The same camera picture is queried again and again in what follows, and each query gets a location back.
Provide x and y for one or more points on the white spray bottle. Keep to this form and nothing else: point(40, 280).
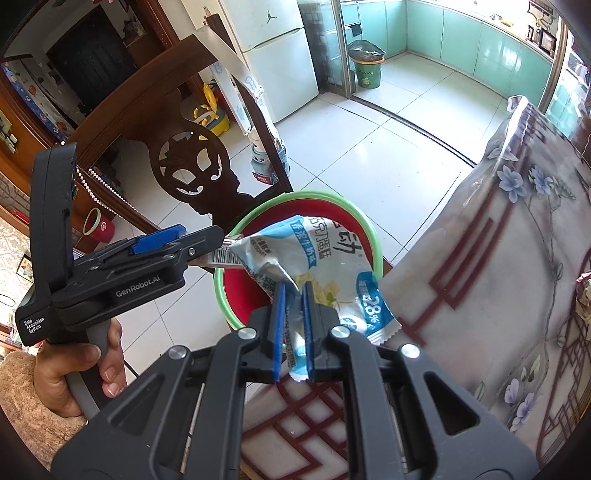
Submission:
point(261, 161)

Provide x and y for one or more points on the dark wooden carved chair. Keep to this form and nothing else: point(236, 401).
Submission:
point(138, 99)

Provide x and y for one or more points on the white blue snack wrapper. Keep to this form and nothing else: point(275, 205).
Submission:
point(323, 249)

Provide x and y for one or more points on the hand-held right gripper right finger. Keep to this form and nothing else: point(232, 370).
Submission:
point(308, 341)

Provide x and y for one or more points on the yellow plastic toy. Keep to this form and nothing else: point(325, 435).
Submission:
point(212, 115)

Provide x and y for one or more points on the green kitchen waste bin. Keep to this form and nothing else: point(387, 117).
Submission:
point(367, 69)

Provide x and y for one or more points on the red trash bin green rim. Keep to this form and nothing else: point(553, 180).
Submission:
point(249, 295)

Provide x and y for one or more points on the dark wooden door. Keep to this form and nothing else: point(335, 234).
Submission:
point(90, 60)

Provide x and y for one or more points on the red cup green rim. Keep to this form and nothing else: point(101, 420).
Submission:
point(99, 226)

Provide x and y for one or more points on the teal kitchen cabinets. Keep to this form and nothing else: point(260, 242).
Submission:
point(461, 41)

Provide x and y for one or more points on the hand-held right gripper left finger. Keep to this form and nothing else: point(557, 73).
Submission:
point(278, 341)

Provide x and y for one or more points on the white refrigerator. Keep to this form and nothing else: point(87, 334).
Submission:
point(272, 60)

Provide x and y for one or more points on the small doll figurine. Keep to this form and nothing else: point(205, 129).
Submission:
point(584, 300)

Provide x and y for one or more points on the grey blue pouch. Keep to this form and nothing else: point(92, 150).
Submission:
point(283, 159)

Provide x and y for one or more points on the white printed plastic sleeve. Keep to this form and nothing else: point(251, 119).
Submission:
point(233, 99)

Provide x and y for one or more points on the barcode packet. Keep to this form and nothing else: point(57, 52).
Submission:
point(226, 256)

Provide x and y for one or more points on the person's left hand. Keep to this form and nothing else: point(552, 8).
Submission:
point(60, 364)

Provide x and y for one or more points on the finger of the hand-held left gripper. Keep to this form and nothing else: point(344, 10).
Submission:
point(203, 242)
point(157, 237)

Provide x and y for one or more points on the beige plush cushion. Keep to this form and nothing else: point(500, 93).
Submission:
point(27, 415)

